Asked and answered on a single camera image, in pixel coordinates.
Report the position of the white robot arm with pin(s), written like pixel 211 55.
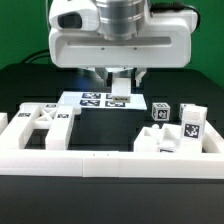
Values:
pixel 120 38

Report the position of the white sheet with markers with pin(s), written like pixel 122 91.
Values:
pixel 101 100

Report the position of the white U-shaped obstacle fence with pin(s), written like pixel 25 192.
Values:
pixel 206 165

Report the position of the white block left edge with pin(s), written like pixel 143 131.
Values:
pixel 3 121

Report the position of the white chair seat part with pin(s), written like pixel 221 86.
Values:
pixel 165 139

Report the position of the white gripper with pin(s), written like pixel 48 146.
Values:
pixel 120 34

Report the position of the white chair back frame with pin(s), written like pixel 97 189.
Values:
pixel 57 119

